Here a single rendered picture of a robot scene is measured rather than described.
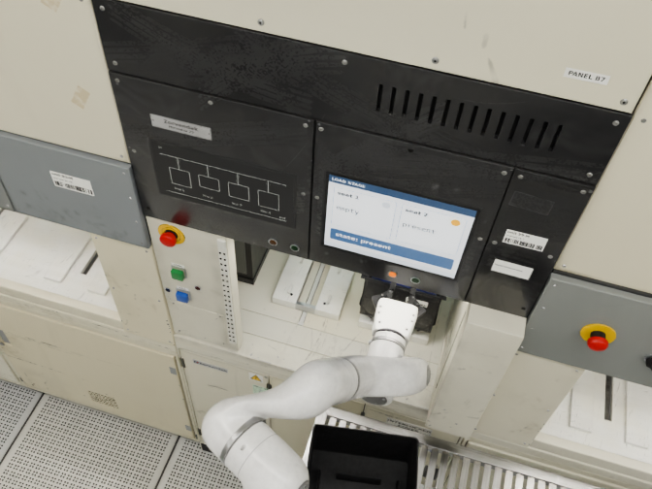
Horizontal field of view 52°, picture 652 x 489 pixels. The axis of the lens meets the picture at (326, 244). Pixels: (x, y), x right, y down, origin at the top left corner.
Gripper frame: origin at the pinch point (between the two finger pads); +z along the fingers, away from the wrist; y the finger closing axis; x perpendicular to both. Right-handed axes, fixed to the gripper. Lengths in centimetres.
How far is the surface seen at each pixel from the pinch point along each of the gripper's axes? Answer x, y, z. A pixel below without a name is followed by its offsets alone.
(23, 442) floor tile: -119, -128, -32
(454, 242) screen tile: 39.3, 7.7, -14.6
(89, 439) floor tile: -119, -104, -23
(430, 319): -18.1, 9.3, 5.2
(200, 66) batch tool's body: 67, -42, -14
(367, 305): -19.5, -8.8, 5.4
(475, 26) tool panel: 85, 1, -14
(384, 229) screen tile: 37.8, -6.0, -14.5
